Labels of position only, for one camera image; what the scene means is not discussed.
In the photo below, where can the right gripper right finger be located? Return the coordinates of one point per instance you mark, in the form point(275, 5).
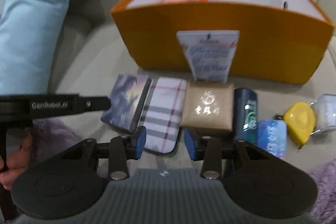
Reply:
point(254, 179)

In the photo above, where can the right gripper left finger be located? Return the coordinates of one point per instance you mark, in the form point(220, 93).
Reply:
point(75, 179)

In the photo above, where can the blue pink snack packet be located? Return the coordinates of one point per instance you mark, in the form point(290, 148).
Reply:
point(272, 136)

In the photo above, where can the yellow tape measure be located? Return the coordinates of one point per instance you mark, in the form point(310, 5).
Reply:
point(300, 120)

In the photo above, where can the brown gold-printed box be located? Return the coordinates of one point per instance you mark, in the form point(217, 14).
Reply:
point(208, 108)

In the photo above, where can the clear plastic cube box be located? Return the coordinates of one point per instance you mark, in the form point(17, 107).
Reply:
point(325, 113)

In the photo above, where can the purple sky-print box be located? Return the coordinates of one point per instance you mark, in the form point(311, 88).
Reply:
point(127, 99)

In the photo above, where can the plaid pattern case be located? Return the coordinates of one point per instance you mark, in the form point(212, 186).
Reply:
point(162, 112)

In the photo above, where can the white Vaseline tube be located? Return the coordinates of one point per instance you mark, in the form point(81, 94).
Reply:
point(209, 53)

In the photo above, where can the orange cardboard box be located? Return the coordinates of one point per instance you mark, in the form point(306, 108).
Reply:
point(277, 40)

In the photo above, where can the person's left hand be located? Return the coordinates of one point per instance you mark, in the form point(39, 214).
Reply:
point(17, 162)

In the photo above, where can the purple fluffy blanket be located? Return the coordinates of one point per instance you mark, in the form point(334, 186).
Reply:
point(52, 136)

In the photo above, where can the beige fabric sofa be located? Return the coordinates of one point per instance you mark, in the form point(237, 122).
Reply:
point(91, 54)

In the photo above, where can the light blue cushion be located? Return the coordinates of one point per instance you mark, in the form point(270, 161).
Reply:
point(29, 34)

